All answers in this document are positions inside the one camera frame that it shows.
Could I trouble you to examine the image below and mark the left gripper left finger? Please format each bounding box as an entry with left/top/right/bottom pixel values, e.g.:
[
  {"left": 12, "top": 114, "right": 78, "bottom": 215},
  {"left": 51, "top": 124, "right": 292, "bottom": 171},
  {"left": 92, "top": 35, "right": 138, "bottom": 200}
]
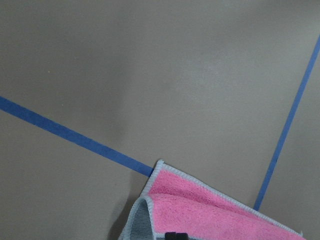
[{"left": 165, "top": 232, "right": 177, "bottom": 240}]

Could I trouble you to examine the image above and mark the pink towel with grey edge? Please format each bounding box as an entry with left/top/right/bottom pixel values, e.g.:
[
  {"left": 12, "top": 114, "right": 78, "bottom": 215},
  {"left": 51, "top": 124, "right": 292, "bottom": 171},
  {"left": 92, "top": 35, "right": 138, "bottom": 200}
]
[{"left": 119, "top": 160, "right": 303, "bottom": 240}]

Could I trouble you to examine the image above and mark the blue tape line crosswise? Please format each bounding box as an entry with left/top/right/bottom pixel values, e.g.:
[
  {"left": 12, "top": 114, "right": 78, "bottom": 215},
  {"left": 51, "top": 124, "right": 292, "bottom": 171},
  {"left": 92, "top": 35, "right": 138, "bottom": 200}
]
[{"left": 0, "top": 97, "right": 154, "bottom": 177}]

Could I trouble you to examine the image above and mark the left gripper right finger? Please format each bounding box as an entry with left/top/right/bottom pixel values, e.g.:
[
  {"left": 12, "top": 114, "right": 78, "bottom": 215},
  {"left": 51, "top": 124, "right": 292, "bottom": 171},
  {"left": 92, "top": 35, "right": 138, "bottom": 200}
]
[{"left": 176, "top": 232, "right": 188, "bottom": 240}]

